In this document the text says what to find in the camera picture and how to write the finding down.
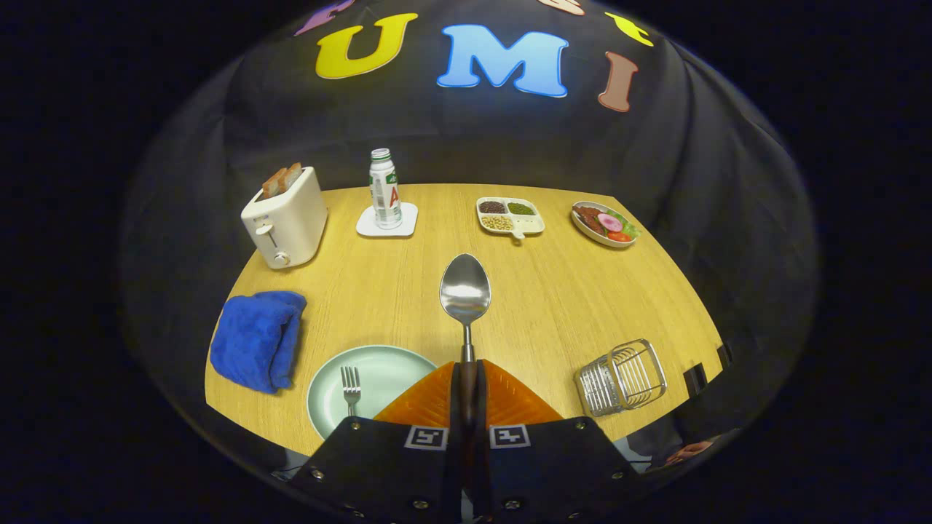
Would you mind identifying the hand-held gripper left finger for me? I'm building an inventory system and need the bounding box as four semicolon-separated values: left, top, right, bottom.
288;360;464;524

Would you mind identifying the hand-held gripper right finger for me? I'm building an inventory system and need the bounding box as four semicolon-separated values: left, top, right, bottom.
472;358;643;524

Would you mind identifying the metal fork with wooden handle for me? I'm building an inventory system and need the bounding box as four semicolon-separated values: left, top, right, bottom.
341;366;363;418

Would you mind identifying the metal spoon with wooden handle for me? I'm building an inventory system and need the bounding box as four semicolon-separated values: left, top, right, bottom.
439;253;492;437

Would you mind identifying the pale green round plate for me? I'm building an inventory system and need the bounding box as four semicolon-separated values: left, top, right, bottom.
307;345;439;440

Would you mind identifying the blue folded towel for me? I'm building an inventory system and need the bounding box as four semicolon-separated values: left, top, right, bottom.
210;291;308;394

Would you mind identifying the white square coaster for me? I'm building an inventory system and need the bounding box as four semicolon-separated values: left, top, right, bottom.
356;202;419;238

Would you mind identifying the white divided tray of beans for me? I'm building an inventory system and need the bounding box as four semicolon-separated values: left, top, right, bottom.
476;196;545;240

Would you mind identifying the oval white plate of food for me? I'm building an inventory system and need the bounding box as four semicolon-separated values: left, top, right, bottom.
571;201;641;249

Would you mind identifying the white toaster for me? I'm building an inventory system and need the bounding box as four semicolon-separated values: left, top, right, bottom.
241;167;329;271

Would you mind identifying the white drink bottle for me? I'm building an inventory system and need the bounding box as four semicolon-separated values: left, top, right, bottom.
368;148;403;230

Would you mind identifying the metal wire basket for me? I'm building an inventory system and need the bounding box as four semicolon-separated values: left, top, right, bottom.
574;338;668;418

